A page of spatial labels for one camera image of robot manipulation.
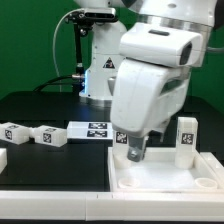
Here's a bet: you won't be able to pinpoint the black cable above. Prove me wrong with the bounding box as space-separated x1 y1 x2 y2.
32 75 84 93

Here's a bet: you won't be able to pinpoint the white front fence rail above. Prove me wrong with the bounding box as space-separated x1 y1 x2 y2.
0 191 224 222

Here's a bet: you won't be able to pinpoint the white left fence rail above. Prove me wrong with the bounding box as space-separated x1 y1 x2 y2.
0 148 7 174

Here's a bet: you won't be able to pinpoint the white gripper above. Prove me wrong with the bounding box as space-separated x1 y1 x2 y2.
110 59 190 162

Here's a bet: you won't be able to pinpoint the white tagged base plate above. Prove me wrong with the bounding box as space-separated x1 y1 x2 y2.
67 121 113 140

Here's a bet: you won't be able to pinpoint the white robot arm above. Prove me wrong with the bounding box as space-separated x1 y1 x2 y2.
108 0 224 162

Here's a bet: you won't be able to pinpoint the white square tabletop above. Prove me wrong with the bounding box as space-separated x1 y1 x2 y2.
108 148 224 194

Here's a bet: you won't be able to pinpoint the white cable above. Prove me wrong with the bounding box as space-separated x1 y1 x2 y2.
52 8 84 93

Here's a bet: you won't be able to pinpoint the white fence rail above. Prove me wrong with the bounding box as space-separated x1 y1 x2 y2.
0 191 224 222
0 148 7 174

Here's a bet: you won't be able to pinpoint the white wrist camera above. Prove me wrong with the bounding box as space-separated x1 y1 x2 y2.
119 22 203 67

